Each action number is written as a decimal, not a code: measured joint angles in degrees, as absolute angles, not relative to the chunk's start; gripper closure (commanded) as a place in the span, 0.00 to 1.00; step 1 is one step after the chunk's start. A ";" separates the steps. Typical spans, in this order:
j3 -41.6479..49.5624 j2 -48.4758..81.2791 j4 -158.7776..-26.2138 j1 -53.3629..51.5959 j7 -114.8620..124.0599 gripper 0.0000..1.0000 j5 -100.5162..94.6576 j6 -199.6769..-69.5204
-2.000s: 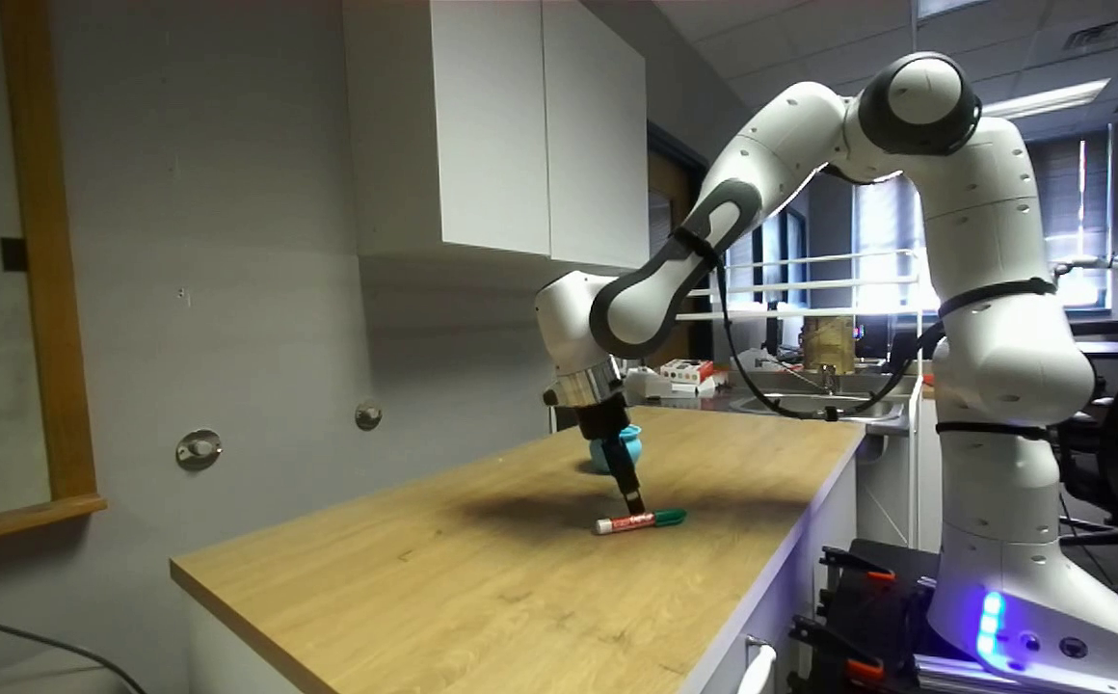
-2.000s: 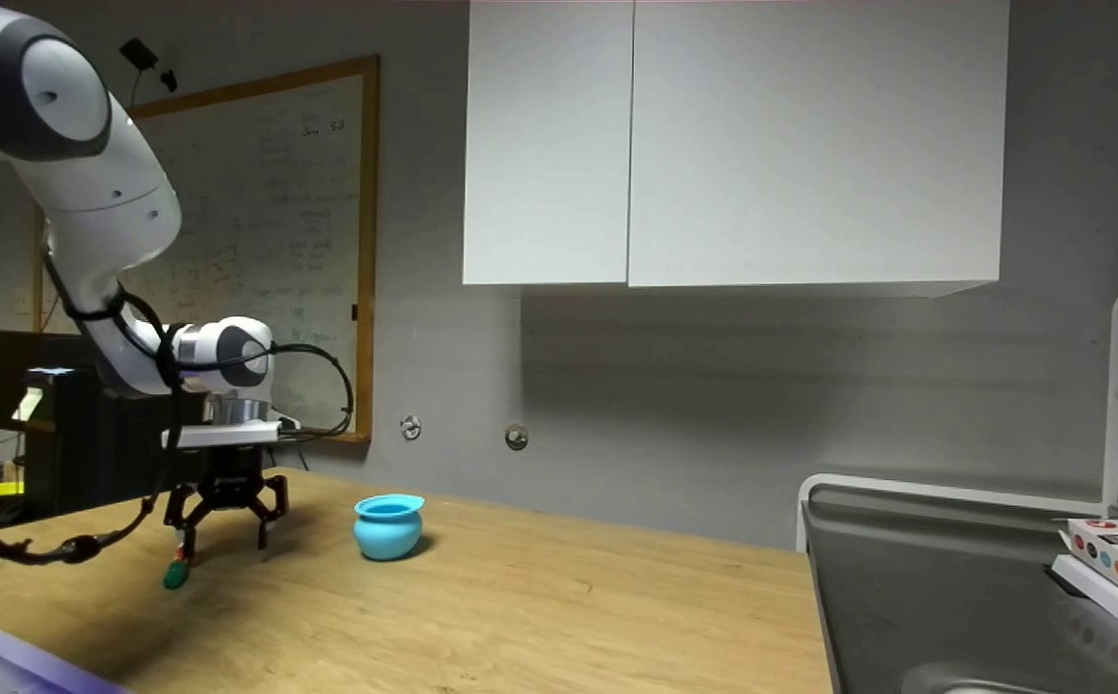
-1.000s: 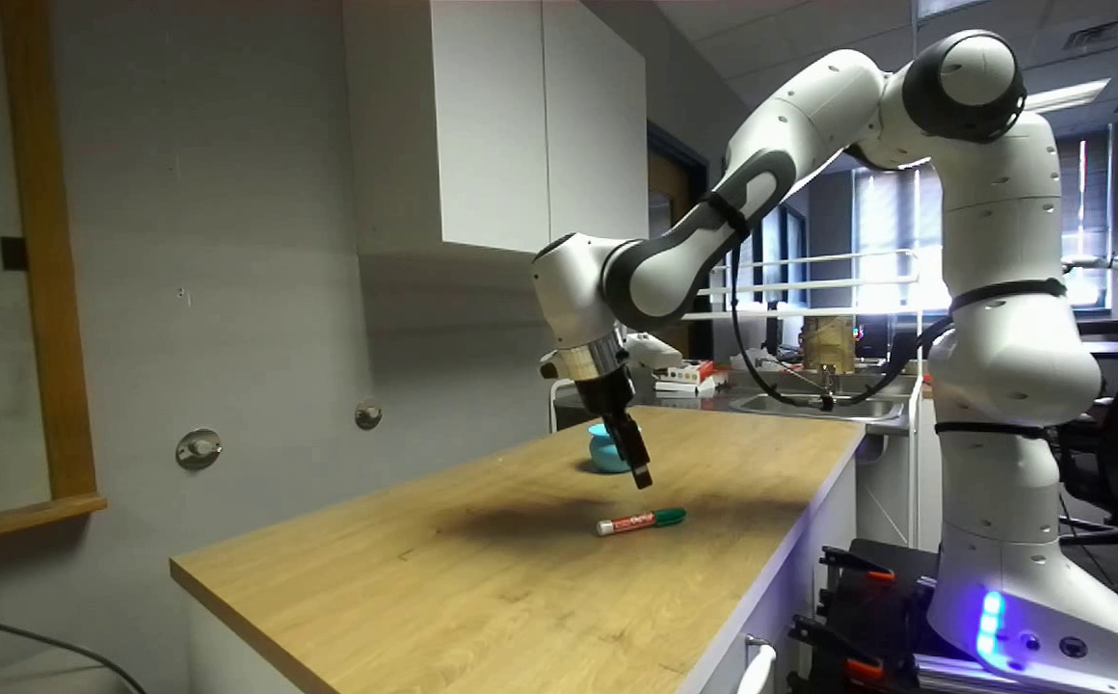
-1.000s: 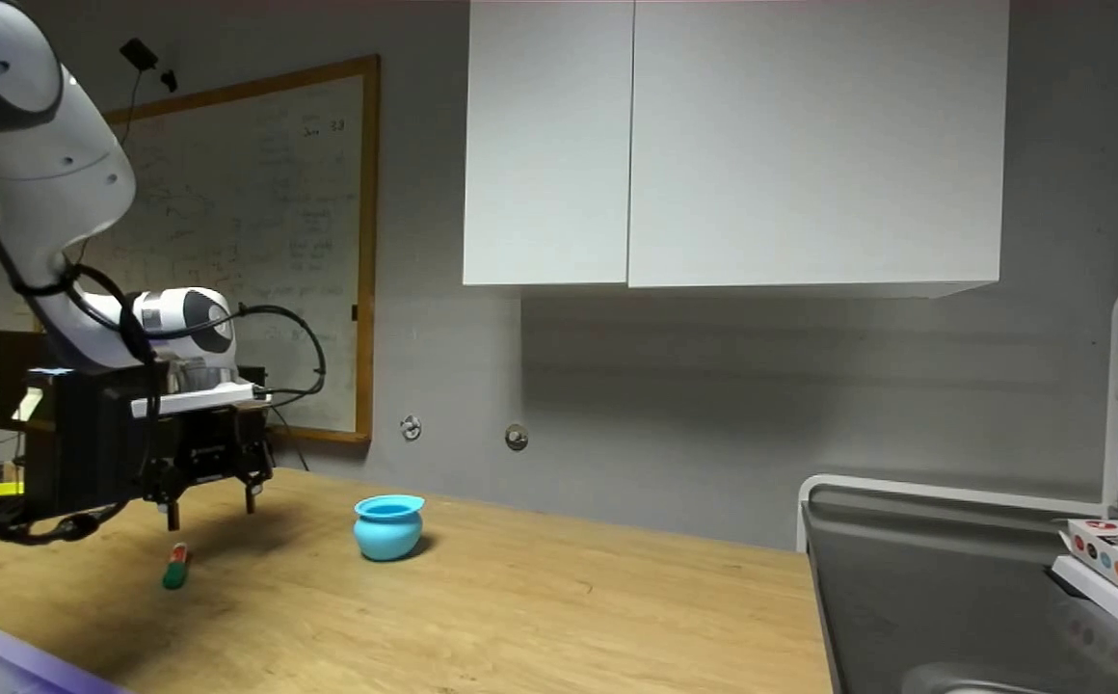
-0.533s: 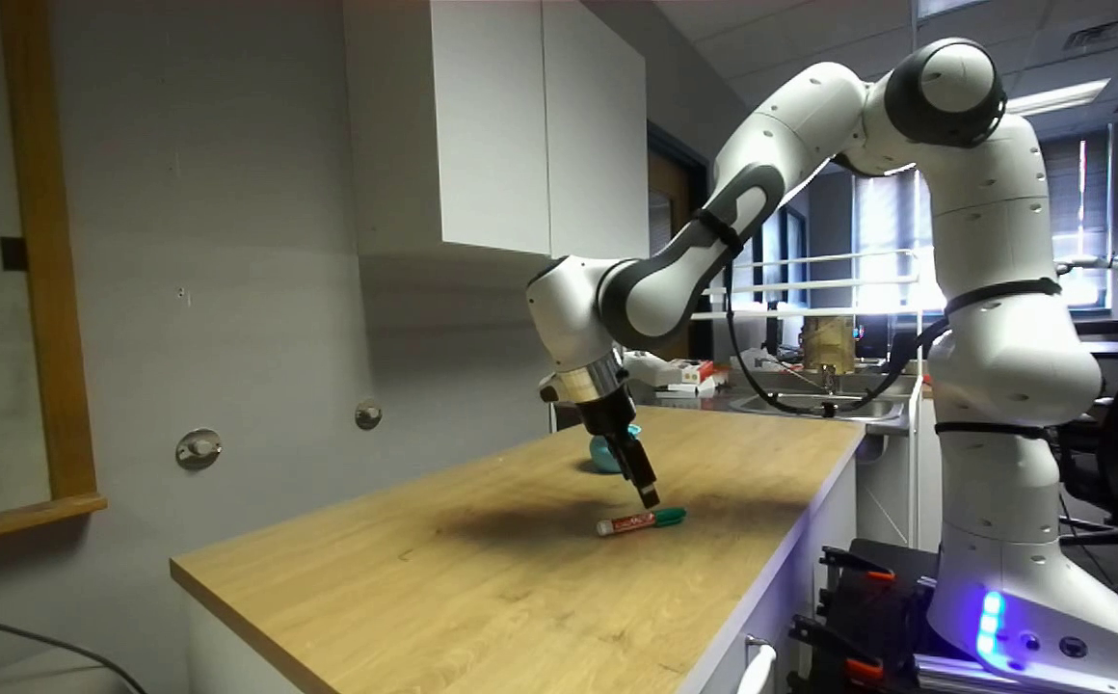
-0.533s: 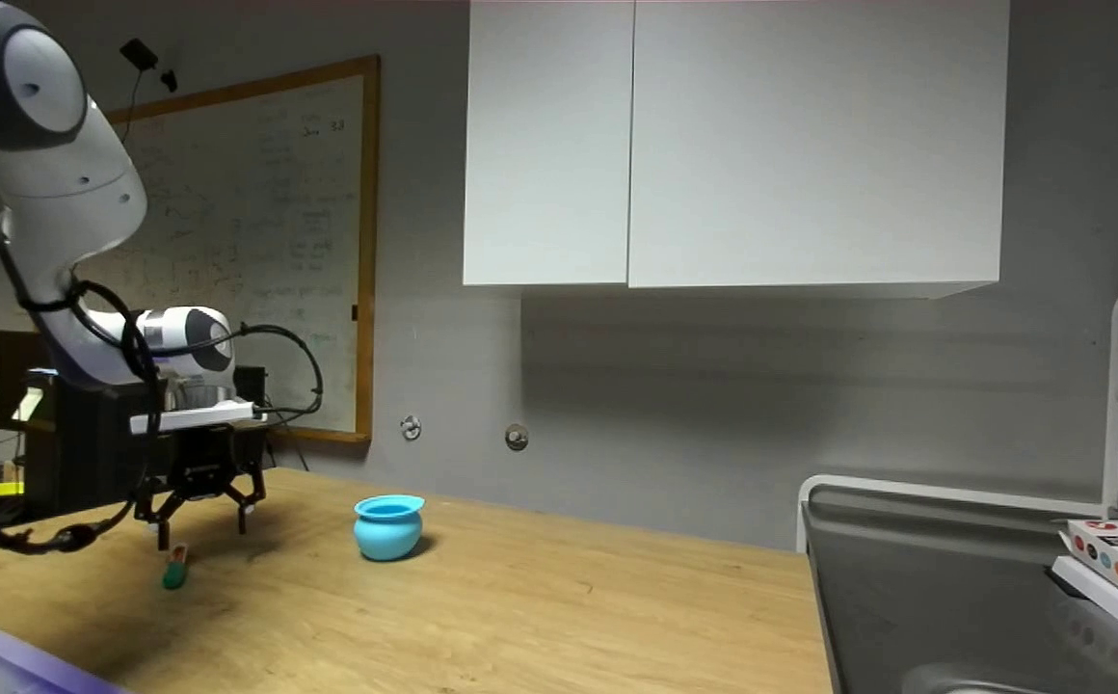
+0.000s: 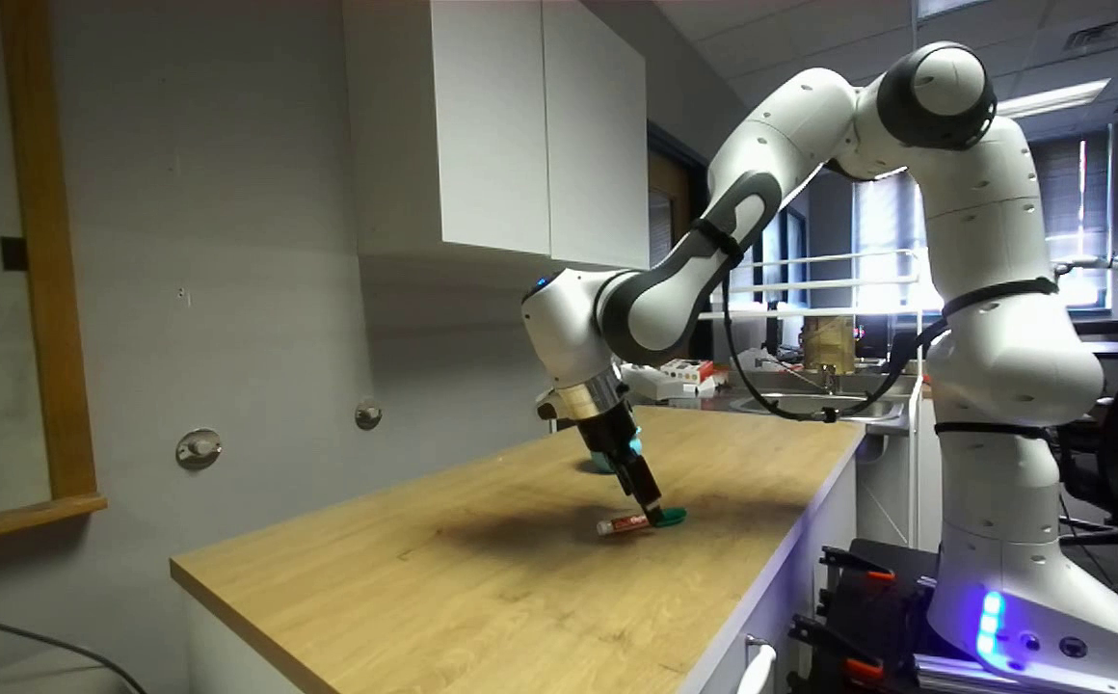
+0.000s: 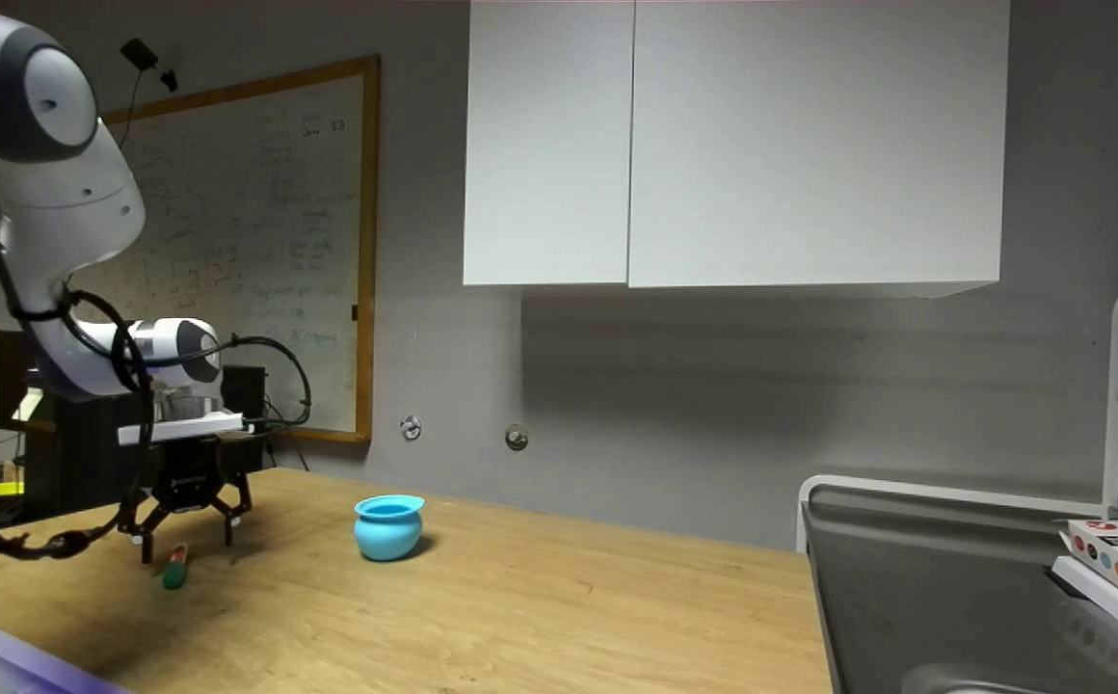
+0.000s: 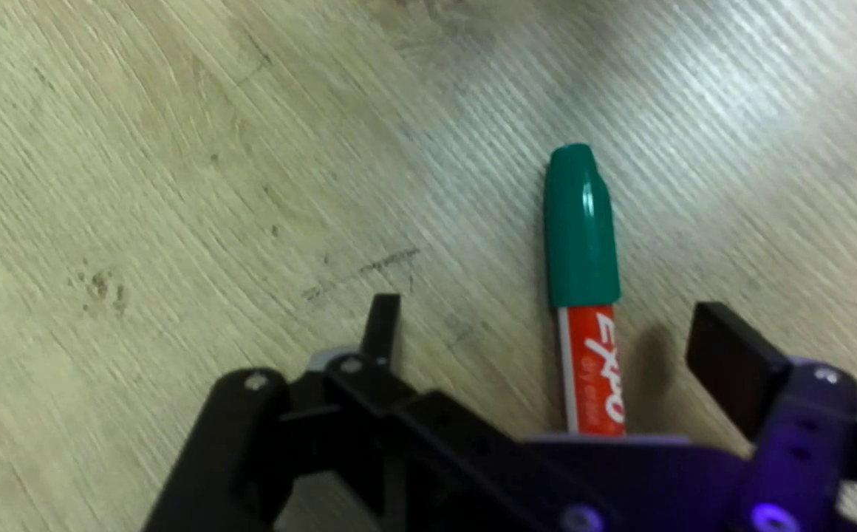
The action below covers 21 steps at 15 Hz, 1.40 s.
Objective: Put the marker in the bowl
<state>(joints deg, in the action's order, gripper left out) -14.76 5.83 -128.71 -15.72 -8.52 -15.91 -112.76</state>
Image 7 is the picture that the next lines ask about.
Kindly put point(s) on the red white box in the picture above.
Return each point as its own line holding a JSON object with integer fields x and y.
{"x": 679, "y": 380}

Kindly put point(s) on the metal sink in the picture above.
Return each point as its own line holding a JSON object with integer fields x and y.
{"x": 829, "y": 403}

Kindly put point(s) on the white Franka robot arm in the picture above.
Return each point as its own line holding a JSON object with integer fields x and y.
{"x": 1008, "y": 360}

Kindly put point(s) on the round silver wall knob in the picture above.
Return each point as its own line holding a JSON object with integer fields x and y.
{"x": 368, "y": 418}

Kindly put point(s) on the brown wooden holder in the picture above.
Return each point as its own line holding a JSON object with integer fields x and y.
{"x": 829, "y": 350}

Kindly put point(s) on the wooden framed whiteboard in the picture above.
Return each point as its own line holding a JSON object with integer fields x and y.
{"x": 52, "y": 293}

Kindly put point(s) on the black wall switch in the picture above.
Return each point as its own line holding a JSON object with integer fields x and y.
{"x": 12, "y": 252}

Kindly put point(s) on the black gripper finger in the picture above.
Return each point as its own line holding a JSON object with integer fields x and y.
{"x": 638, "y": 491}
{"x": 652, "y": 486}

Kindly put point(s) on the bright window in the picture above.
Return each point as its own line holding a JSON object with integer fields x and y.
{"x": 893, "y": 245}

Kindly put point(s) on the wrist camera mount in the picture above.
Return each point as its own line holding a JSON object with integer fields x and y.
{"x": 565, "y": 408}

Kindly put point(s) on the white wall cabinet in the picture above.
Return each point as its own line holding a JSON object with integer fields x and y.
{"x": 521, "y": 121}

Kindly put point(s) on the silver wall knob with plate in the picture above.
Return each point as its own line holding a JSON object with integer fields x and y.
{"x": 199, "y": 448}

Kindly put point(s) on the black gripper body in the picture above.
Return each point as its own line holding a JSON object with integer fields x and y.
{"x": 615, "y": 439}

